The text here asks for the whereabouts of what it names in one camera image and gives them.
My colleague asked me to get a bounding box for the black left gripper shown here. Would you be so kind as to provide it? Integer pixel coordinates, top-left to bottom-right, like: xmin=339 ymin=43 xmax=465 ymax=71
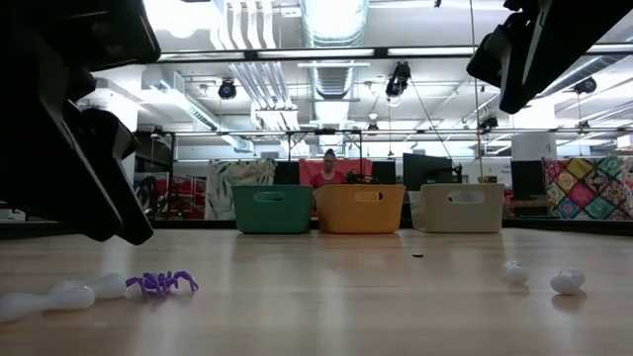
xmin=0 ymin=68 xmax=155 ymax=247

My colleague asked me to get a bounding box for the yellow-orange plastic bin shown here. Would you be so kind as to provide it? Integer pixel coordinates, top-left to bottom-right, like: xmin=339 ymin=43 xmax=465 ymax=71
xmin=313 ymin=183 xmax=407 ymax=234

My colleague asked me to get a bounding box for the black metal rack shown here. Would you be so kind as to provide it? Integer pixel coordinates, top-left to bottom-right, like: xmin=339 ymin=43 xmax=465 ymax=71
xmin=133 ymin=129 xmax=178 ymax=219

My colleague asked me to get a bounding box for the white plastic bone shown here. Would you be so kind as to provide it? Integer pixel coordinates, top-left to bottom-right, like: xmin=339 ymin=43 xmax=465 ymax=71
xmin=48 ymin=273 xmax=128 ymax=301
xmin=499 ymin=260 xmax=530 ymax=286
xmin=0 ymin=285 xmax=97 ymax=322
xmin=549 ymin=267 xmax=588 ymax=297

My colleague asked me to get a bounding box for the red storage shelf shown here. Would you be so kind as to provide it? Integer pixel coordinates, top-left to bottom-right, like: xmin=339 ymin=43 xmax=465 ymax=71
xmin=167 ymin=175 xmax=208 ymax=221

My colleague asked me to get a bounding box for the white cylindrical column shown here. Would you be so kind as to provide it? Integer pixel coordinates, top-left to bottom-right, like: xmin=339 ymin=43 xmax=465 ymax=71
xmin=511 ymin=132 xmax=558 ymax=161

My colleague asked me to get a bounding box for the purple plastic spider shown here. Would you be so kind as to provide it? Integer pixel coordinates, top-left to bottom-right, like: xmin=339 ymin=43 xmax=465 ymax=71
xmin=126 ymin=269 xmax=200 ymax=299

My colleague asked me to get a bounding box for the black monitor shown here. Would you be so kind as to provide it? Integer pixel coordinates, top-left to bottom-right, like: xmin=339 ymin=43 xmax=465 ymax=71
xmin=509 ymin=159 xmax=548 ymax=199
xmin=371 ymin=160 xmax=398 ymax=186
xmin=402 ymin=152 xmax=464 ymax=192
xmin=273 ymin=160 xmax=301 ymax=186

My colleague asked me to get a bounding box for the leaf print cloth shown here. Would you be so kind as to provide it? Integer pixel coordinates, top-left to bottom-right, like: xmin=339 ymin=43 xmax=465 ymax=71
xmin=205 ymin=157 xmax=277 ymax=222

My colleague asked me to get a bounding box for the colourful patchwork quilt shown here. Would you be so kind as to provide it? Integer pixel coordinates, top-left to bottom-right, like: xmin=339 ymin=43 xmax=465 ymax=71
xmin=541 ymin=156 xmax=633 ymax=222

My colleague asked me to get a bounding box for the teal plastic bin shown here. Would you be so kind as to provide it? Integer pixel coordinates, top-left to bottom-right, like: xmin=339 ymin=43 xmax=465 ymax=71
xmin=230 ymin=184 xmax=315 ymax=234

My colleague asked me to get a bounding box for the light grey plastic bin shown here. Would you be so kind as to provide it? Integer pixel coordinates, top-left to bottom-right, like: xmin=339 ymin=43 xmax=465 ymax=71
xmin=408 ymin=183 xmax=505 ymax=234

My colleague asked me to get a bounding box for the red cloth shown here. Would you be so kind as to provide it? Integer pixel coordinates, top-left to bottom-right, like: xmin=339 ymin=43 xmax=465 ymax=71
xmin=299 ymin=157 xmax=374 ymax=187

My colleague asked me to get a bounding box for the person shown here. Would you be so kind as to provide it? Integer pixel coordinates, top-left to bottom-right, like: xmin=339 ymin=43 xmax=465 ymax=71
xmin=310 ymin=147 xmax=347 ymax=190

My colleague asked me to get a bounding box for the silver ventilation duct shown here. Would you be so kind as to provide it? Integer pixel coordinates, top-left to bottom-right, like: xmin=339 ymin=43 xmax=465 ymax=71
xmin=301 ymin=0 xmax=371 ymax=159
xmin=531 ymin=53 xmax=633 ymax=98

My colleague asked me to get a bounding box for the black hanging camera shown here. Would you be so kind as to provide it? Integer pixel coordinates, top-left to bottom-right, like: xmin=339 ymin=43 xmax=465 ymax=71
xmin=385 ymin=59 xmax=412 ymax=99

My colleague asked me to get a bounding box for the black aluminium table frame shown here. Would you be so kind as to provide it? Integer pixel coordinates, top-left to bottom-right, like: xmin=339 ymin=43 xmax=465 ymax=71
xmin=0 ymin=216 xmax=633 ymax=242

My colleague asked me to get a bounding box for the black overhead frame beam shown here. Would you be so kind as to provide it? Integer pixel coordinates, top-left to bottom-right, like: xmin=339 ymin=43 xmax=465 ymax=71
xmin=155 ymin=44 xmax=633 ymax=64

